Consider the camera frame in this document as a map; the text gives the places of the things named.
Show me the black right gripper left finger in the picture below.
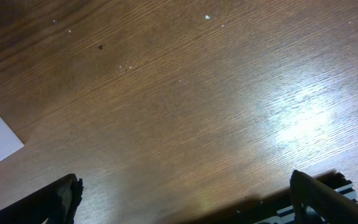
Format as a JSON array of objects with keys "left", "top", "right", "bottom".
[{"left": 0, "top": 174, "right": 83, "bottom": 224}]

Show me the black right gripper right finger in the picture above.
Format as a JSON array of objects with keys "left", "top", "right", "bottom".
[{"left": 290, "top": 170, "right": 358, "bottom": 224}]

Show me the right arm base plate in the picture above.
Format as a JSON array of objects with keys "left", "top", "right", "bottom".
[{"left": 234, "top": 170, "right": 358, "bottom": 223}]

